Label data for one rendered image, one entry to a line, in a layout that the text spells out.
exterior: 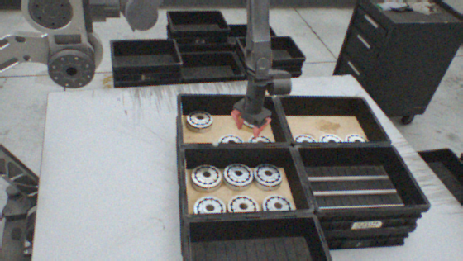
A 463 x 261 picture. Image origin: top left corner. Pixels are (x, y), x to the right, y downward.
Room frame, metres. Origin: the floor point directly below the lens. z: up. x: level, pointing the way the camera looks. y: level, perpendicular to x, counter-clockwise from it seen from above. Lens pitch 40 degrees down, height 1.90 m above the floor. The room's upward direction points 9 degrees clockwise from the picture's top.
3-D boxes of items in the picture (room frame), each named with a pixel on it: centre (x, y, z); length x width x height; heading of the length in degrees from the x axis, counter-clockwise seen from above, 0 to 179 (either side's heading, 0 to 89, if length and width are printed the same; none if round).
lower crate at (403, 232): (1.00, -0.45, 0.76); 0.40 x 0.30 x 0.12; 104
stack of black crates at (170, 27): (2.62, 0.36, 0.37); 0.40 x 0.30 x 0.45; 111
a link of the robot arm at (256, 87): (0.98, -0.06, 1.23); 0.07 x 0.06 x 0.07; 111
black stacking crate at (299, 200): (0.91, -0.06, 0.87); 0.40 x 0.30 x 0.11; 104
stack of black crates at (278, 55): (2.40, -0.16, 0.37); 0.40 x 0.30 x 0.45; 111
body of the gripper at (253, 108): (0.98, -0.05, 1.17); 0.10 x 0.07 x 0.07; 57
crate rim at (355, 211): (1.00, -0.45, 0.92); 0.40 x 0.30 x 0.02; 104
